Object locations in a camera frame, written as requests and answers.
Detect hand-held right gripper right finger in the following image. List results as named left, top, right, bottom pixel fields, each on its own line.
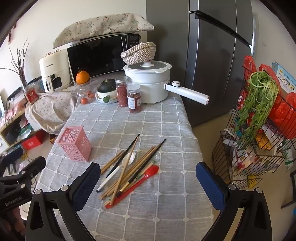
left=195, top=161, right=273, bottom=241

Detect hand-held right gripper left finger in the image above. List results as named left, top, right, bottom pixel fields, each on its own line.
left=25, top=162, right=101, bottom=241

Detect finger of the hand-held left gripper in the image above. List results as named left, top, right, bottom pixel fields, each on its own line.
left=0, top=148, right=24, bottom=174
left=14, top=156, right=47, bottom=189

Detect pink perforated utensil holder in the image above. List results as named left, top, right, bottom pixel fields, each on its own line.
left=57, top=126, right=92, bottom=163

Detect long wooden chopstick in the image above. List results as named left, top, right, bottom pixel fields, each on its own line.
left=109, top=135, right=140, bottom=206

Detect white spoon with black tip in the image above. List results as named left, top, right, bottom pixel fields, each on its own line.
left=97, top=152, right=137, bottom=193

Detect joined chopstick pair green band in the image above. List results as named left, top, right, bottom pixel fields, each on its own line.
left=104, top=162, right=154, bottom=205

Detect red plastic spoon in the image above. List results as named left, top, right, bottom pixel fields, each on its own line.
left=104, top=165, right=160, bottom=209

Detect person's left hand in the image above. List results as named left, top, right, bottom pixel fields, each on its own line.
left=0, top=206, right=26, bottom=241

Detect red box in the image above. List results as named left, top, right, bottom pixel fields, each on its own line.
left=22, top=136, right=45, bottom=151

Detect wooden shelf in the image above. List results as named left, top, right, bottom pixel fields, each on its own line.
left=0, top=109, right=30, bottom=146

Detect assorted food packets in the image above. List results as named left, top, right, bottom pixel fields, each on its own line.
left=222, top=125, right=287, bottom=183

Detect white floral cloth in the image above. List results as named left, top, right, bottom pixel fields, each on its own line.
left=25, top=91, right=78, bottom=135

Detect black chopstick with gold band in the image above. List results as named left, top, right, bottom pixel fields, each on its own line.
left=106, top=134, right=140, bottom=179
left=118, top=138, right=167, bottom=198

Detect pile of wooden chopsticks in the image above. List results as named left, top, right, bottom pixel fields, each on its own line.
left=100, top=143, right=162, bottom=200

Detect red tin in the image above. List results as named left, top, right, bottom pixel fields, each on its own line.
left=25, top=86, right=39, bottom=103

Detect glass vase with dry branches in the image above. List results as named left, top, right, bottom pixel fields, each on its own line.
left=0, top=38, right=33, bottom=102

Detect grey checked tablecloth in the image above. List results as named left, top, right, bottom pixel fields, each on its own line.
left=35, top=94, right=219, bottom=241

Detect white plate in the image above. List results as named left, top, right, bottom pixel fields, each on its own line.
left=95, top=96, right=119, bottom=104

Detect clear plastic container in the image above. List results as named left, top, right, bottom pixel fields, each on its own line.
left=76, top=81, right=96, bottom=105

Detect white bowl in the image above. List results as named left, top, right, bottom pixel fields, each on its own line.
left=96, top=89, right=118, bottom=100

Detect bunch of green vegetables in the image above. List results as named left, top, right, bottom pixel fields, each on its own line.
left=235, top=71, right=281, bottom=149

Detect jar of goji berries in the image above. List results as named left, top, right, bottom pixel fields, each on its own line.
left=115, top=76, right=129, bottom=108

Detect jar of red dates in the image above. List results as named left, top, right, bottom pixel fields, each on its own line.
left=126, top=84, right=142, bottom=113

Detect cream air fryer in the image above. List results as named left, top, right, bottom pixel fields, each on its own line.
left=39, top=49, right=71, bottom=93

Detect dark green squash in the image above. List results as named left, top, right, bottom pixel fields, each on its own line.
left=97, top=79, right=116, bottom=93

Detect orange fruit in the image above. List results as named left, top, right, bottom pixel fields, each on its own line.
left=76, top=67, right=90, bottom=85

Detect red plastic bag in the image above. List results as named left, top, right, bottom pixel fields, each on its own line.
left=244, top=55, right=257, bottom=77
left=259, top=64, right=296, bottom=139

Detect white electric pot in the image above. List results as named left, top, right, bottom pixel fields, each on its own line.
left=123, top=60, right=210, bottom=106

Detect grey refrigerator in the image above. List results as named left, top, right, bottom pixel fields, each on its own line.
left=146, top=0, right=258, bottom=127

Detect black microwave oven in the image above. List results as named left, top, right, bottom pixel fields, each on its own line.
left=67, top=33, right=142, bottom=80

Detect white rimmed glass pot lid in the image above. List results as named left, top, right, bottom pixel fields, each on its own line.
left=123, top=61, right=172, bottom=73

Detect floral padded cover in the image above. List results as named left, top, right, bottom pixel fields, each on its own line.
left=53, top=13, right=154, bottom=49

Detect black wire rack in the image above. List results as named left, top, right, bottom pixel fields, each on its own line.
left=212, top=56, right=294, bottom=186

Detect wall poster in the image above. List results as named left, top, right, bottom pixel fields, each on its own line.
left=270, top=61, right=296, bottom=93

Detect woven rope basket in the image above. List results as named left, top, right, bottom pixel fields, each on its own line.
left=120, top=42, right=157, bottom=65

